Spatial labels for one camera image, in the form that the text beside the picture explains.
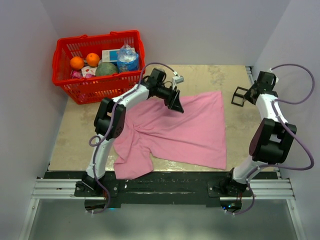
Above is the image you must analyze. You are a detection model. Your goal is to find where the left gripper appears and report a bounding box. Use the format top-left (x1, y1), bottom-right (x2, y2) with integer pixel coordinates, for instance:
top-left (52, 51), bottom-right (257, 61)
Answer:
top-left (156, 85), bottom-right (184, 114)

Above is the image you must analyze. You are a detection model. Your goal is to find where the pink t-shirt garment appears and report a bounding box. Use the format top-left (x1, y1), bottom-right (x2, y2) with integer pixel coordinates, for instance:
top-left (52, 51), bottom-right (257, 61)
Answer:
top-left (113, 91), bottom-right (227, 180)

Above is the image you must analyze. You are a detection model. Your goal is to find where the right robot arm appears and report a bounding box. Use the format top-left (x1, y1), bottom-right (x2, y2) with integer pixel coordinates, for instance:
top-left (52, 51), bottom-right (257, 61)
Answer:
top-left (222, 71), bottom-right (297, 197)

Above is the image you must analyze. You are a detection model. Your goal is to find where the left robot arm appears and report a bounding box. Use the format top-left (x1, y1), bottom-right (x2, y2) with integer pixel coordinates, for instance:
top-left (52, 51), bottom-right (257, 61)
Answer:
top-left (81, 68), bottom-right (184, 196)

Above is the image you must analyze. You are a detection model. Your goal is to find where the blue plastic bag pack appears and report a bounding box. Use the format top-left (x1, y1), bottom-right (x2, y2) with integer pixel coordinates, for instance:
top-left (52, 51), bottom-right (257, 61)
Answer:
top-left (117, 44), bottom-right (140, 73)

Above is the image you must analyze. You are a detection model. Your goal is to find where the green melon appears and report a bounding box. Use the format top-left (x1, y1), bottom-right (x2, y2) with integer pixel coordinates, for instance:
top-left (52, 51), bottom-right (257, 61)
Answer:
top-left (95, 62), bottom-right (119, 77)

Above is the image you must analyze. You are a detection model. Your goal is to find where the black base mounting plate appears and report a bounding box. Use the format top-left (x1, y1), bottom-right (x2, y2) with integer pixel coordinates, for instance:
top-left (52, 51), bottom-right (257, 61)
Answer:
top-left (74, 171), bottom-right (252, 210)

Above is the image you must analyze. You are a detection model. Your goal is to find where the white blue carton box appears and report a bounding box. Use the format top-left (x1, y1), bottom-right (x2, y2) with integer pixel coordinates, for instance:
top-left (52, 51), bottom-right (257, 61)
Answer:
top-left (101, 48), bottom-right (137, 63)

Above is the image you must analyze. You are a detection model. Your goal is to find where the right orange fruit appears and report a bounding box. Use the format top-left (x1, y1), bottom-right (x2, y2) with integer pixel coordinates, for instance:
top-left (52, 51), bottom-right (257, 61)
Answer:
top-left (86, 52), bottom-right (100, 67)

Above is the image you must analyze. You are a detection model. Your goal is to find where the orange fruit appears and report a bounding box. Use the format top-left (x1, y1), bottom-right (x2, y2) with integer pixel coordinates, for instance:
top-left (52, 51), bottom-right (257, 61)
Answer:
top-left (69, 56), bottom-right (85, 71)
top-left (86, 52), bottom-right (100, 67)

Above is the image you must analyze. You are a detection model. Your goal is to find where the white red small package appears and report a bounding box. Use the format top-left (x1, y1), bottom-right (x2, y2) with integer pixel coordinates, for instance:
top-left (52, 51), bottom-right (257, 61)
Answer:
top-left (81, 65), bottom-right (97, 78)

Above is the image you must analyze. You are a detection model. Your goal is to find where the pink snack packet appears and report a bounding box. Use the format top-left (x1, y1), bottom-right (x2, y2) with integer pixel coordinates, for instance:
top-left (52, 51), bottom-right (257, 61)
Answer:
top-left (71, 70), bottom-right (83, 79)

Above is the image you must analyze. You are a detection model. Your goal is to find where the left orange fruit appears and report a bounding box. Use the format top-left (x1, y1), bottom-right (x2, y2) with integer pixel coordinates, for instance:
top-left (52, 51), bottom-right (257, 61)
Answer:
top-left (69, 56), bottom-right (85, 71)

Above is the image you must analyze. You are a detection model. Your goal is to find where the black square frame stand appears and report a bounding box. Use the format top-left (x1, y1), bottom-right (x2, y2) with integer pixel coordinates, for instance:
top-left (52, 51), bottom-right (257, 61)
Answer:
top-left (231, 86), bottom-right (248, 107)

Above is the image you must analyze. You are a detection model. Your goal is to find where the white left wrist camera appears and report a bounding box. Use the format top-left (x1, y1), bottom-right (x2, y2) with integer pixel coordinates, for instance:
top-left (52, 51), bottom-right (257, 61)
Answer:
top-left (171, 75), bottom-right (185, 88)

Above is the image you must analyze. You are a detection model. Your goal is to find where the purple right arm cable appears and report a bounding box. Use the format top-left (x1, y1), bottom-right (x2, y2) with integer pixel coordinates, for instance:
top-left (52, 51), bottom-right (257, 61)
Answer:
top-left (223, 63), bottom-right (315, 216)

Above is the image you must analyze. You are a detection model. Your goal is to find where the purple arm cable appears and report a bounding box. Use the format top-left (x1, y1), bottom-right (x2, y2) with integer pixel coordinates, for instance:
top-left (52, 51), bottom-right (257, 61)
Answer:
top-left (88, 61), bottom-right (177, 215)
top-left (223, 63), bottom-right (315, 216)

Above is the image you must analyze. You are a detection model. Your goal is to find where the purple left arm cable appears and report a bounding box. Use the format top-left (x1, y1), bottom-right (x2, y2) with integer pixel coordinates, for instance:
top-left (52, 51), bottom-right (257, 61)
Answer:
top-left (88, 61), bottom-right (177, 215)

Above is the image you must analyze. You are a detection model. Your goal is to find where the aluminium rail frame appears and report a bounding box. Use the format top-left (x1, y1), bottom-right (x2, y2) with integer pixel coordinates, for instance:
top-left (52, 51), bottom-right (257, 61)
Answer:
top-left (18, 65), bottom-right (307, 240)

